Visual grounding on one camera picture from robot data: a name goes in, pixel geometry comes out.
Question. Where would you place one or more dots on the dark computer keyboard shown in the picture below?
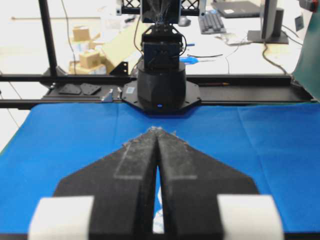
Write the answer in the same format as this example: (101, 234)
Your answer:
(211, 23)

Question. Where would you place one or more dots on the grey monitor stand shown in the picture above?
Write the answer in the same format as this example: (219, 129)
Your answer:
(271, 19)

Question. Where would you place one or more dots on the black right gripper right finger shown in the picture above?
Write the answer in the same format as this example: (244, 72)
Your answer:
(205, 199)

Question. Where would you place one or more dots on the black metal table frame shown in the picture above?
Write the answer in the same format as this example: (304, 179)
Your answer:
(207, 90)

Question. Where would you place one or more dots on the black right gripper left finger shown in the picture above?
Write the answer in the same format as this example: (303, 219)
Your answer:
(109, 199)

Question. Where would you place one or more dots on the cardboard box upper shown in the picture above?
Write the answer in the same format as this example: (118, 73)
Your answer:
(81, 33)

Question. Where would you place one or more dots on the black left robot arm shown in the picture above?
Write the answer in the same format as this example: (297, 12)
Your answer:
(161, 85)

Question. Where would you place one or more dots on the cardboard box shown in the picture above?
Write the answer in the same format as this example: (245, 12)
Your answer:
(81, 33)
(91, 59)

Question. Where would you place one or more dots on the blue table cloth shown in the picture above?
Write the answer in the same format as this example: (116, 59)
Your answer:
(278, 146)

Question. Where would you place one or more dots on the black laptop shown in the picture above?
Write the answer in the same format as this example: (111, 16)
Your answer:
(237, 9)

